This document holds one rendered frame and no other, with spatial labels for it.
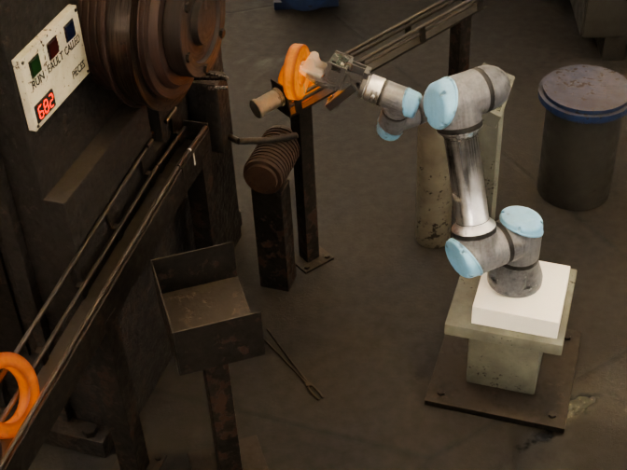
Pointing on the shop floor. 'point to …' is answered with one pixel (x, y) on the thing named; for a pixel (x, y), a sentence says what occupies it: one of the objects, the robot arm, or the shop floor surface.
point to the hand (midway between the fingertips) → (297, 65)
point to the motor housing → (273, 208)
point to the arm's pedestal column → (505, 381)
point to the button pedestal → (488, 136)
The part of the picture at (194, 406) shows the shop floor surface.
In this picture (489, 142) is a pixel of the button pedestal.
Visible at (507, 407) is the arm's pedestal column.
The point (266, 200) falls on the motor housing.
